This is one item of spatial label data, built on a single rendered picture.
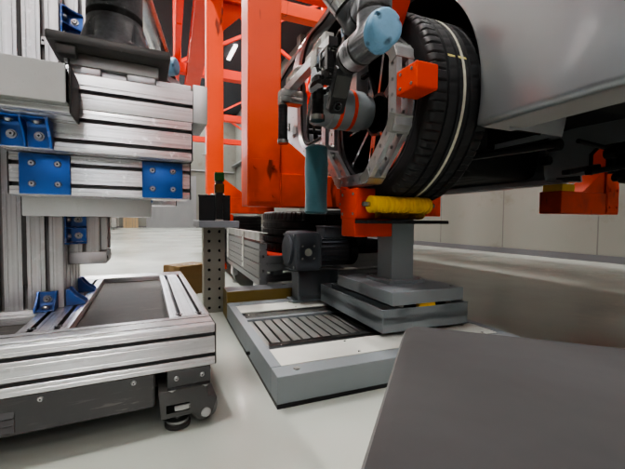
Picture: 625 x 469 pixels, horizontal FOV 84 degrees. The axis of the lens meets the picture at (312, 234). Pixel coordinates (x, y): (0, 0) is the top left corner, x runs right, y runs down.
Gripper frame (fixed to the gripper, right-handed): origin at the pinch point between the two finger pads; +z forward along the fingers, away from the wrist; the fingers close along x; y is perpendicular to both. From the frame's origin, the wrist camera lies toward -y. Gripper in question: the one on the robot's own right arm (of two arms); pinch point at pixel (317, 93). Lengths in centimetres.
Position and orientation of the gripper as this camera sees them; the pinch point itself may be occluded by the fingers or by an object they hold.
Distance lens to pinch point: 110.7
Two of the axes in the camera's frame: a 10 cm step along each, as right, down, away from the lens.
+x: -9.2, 0.0, -3.9
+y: 0.2, -10.0, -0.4
